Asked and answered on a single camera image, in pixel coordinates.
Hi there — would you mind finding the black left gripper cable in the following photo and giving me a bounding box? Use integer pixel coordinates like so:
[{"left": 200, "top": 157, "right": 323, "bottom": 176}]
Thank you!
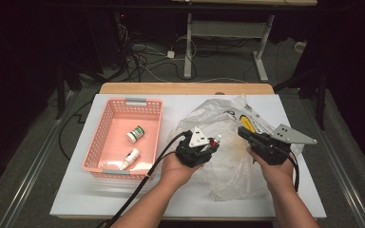
[{"left": 103, "top": 131, "right": 188, "bottom": 228}]

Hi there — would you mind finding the clear smiley plastic bag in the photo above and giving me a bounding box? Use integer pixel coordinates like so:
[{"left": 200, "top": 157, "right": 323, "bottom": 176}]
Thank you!
[{"left": 167, "top": 94, "right": 305, "bottom": 202}]

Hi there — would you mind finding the black computer with red light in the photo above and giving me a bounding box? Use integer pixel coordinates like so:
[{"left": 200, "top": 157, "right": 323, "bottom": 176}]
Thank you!
[{"left": 112, "top": 10, "right": 131, "bottom": 69}]

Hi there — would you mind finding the person's right hand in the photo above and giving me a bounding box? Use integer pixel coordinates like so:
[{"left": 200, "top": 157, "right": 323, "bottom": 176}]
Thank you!
[{"left": 246, "top": 147, "right": 296, "bottom": 193}]

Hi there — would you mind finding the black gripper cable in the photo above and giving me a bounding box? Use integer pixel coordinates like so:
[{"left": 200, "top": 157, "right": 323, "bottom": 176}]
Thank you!
[
  {"left": 103, "top": 131, "right": 188, "bottom": 228},
  {"left": 286, "top": 150, "right": 300, "bottom": 193}
]

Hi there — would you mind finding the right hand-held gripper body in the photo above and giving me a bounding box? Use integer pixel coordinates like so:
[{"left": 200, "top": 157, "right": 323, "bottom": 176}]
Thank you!
[{"left": 248, "top": 123, "right": 317, "bottom": 165}]

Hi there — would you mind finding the black floor cable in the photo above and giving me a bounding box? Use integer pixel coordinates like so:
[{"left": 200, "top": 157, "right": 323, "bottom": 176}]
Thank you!
[{"left": 58, "top": 100, "right": 93, "bottom": 161}]

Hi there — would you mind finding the small tube with red cap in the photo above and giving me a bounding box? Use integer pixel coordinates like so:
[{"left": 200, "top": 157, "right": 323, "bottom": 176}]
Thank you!
[{"left": 207, "top": 134, "right": 222, "bottom": 148}]

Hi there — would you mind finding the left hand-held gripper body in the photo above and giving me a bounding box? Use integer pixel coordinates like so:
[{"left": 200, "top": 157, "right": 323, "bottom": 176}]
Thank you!
[{"left": 175, "top": 126, "right": 210, "bottom": 169}]

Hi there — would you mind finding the white jar with green band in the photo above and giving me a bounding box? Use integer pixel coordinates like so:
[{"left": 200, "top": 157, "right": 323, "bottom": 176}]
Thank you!
[{"left": 126, "top": 125, "right": 145, "bottom": 143}]

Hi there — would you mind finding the tangle of floor cables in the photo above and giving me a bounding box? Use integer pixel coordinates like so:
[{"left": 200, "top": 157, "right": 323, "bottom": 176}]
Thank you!
[{"left": 117, "top": 23, "right": 201, "bottom": 84}]

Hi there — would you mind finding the black stand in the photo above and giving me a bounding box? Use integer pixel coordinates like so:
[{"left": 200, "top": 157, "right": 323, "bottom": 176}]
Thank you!
[
  {"left": 274, "top": 67, "right": 328, "bottom": 131},
  {"left": 54, "top": 63, "right": 84, "bottom": 121}
]

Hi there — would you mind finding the pink perforated plastic basket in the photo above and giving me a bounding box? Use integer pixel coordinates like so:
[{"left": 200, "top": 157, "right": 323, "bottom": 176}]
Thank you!
[{"left": 82, "top": 98, "right": 164, "bottom": 181}]

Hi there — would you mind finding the white dropper bottle blue label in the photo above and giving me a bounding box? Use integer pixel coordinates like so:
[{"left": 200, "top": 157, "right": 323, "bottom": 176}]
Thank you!
[{"left": 120, "top": 147, "right": 141, "bottom": 171}]

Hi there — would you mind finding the person's left hand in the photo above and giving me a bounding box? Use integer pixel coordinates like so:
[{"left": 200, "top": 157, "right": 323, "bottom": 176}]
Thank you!
[{"left": 160, "top": 152, "right": 202, "bottom": 191}]

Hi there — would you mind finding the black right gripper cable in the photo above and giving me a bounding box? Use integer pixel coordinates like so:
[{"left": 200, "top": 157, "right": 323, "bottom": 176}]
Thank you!
[{"left": 286, "top": 150, "right": 300, "bottom": 193}]

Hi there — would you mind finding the metal floor rail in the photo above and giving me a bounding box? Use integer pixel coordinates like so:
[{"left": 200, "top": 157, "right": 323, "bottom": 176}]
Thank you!
[
  {"left": 0, "top": 91, "right": 77, "bottom": 228},
  {"left": 298, "top": 91, "right": 365, "bottom": 228}
]

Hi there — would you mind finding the white desk frame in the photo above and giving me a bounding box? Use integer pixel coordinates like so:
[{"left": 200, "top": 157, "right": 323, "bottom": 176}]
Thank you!
[{"left": 170, "top": 0, "right": 317, "bottom": 84}]

